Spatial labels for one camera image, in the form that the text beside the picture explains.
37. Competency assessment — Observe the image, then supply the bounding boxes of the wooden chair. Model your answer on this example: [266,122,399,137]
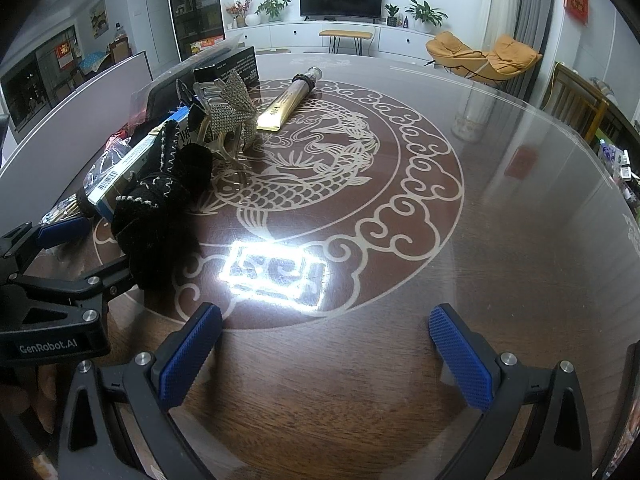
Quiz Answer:
[542,62,612,144]

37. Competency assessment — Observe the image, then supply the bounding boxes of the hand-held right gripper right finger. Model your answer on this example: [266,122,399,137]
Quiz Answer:
[427,304,601,480]

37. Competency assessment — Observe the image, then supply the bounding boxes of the green potted plant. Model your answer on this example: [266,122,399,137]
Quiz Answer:
[256,0,292,24]

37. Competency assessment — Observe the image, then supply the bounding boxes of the black box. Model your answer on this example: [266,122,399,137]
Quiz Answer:
[192,46,260,86]

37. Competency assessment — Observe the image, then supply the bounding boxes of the white television console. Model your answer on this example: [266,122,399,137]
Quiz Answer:
[225,20,437,59]

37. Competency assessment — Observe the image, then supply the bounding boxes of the row of bottles on sideboard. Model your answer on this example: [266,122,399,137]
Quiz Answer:
[597,137,640,212]

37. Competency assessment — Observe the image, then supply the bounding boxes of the pale thin sticks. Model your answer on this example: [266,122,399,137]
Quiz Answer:
[42,194,87,227]

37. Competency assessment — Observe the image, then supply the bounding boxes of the black television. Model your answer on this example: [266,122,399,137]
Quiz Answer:
[299,0,385,24]

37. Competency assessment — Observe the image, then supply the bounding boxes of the crinkled clear plastic wrapper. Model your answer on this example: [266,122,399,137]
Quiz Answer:
[82,137,132,187]

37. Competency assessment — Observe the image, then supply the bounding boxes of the wooden bench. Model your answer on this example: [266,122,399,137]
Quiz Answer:
[319,29,375,56]

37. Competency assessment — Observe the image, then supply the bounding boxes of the orange lounge chair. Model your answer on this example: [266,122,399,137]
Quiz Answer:
[426,31,544,84]

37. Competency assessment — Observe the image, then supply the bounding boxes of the large leafy potted plant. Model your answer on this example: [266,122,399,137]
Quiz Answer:
[405,0,449,35]

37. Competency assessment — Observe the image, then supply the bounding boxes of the red flowers in vase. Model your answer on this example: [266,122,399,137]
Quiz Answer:
[226,0,254,29]

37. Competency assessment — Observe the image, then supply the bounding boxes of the wall painting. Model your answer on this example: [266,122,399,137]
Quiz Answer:
[90,0,109,39]

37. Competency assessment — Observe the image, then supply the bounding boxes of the grey partition panel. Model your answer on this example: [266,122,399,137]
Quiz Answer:
[0,51,154,172]

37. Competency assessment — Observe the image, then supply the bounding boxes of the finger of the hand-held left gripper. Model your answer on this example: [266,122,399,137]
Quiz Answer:
[0,220,89,281]
[0,259,138,312]

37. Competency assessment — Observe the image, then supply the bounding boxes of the rhinestone bow hair clip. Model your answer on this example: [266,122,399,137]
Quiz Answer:
[192,69,259,143]

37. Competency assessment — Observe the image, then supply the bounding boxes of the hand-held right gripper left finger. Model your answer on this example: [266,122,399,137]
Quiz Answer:
[57,302,223,480]

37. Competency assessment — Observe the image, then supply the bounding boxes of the white sheer curtain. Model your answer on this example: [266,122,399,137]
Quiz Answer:
[481,0,524,54]

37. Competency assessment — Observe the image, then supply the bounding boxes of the red wall decoration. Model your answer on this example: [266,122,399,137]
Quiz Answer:
[564,0,592,25]

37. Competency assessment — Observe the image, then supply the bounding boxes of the person's left hand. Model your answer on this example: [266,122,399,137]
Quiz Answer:
[0,360,69,414]

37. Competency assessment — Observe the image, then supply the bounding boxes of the dark glass display cabinet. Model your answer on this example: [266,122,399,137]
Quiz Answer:
[165,0,226,61]

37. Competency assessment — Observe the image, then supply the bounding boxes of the grey curtain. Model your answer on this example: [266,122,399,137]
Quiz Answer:
[515,0,557,102]

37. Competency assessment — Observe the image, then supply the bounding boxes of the black fabric hair bow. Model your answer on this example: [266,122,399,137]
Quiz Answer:
[111,122,214,291]

